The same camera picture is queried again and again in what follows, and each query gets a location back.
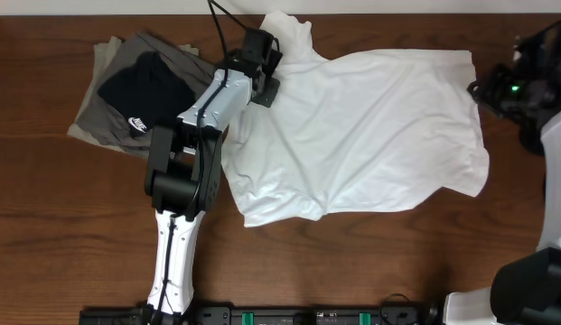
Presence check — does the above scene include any white t-shirt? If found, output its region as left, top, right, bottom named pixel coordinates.
left=222, top=12, right=490, bottom=228

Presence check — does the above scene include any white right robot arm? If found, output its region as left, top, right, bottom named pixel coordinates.
left=429, top=62, right=561, bottom=324

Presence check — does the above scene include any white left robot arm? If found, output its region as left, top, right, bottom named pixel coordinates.
left=145, top=50, right=282, bottom=324

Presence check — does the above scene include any folded black Nike garment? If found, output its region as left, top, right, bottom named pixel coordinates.
left=98, top=51, right=195, bottom=138

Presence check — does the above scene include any folded beige garment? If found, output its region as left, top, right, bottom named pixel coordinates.
left=66, top=35, right=201, bottom=148

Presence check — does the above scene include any folded grey garment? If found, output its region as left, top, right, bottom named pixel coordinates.
left=74, top=30, right=218, bottom=159

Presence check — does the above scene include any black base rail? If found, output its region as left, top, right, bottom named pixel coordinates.
left=78, top=294, right=444, bottom=325

